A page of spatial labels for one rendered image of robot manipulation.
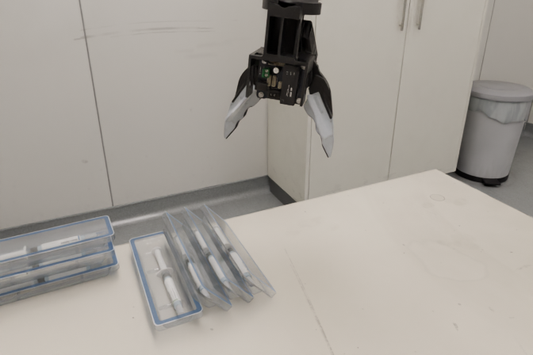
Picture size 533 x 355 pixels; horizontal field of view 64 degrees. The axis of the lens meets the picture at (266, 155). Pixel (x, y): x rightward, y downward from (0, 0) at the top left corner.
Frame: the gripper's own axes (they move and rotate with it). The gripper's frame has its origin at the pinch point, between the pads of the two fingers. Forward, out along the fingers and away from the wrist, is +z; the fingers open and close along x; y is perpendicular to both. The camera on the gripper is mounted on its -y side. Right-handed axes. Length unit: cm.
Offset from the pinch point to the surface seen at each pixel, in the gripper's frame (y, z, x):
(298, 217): -6.1, 14.6, 4.1
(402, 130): -155, 44, 37
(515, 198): -175, 78, 107
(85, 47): -102, 14, -101
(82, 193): -95, 81, -103
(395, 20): -147, -8, 22
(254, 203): -138, 92, -31
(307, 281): 9.7, 14.3, 7.7
